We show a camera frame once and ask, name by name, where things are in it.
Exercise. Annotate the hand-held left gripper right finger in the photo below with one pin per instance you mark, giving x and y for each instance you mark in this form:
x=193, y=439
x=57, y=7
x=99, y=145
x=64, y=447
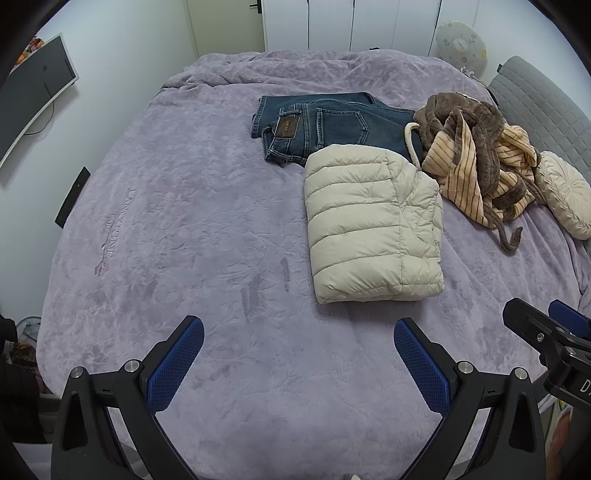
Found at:
x=422, y=364

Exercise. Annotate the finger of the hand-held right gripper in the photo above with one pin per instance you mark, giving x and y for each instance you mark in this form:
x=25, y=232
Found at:
x=526, y=318
x=570, y=314

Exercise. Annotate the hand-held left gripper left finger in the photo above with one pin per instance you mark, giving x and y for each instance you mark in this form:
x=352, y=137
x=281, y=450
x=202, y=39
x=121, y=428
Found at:
x=178, y=364

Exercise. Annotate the cream quilted puffer jacket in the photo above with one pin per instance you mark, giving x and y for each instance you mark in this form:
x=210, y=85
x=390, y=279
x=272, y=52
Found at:
x=369, y=230

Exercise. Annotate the person's right forearm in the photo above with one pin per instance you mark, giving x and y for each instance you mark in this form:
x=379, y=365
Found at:
x=561, y=438

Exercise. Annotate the cream round cushion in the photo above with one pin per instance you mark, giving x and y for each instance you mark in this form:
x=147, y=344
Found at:
x=565, y=194

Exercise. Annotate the purple plush blanket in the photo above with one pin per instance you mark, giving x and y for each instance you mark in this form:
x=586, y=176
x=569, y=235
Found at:
x=184, y=230

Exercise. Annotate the brown striped fleece robe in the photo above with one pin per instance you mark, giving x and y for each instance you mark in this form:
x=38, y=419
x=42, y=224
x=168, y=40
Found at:
x=475, y=138

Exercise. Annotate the black flat strip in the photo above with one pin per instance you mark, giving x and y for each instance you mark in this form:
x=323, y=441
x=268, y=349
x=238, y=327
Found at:
x=73, y=196

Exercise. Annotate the grey quilted headboard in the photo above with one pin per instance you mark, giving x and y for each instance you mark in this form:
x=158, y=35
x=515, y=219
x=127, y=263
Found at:
x=545, y=101

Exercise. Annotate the blue denim jeans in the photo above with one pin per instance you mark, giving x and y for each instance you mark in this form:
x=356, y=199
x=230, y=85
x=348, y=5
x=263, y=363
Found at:
x=332, y=120

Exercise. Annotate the curved computer monitor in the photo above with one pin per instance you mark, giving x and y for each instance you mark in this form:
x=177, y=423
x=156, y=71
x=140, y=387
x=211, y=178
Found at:
x=37, y=87

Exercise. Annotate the white wardrobe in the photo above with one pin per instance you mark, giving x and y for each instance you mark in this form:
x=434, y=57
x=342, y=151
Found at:
x=369, y=23

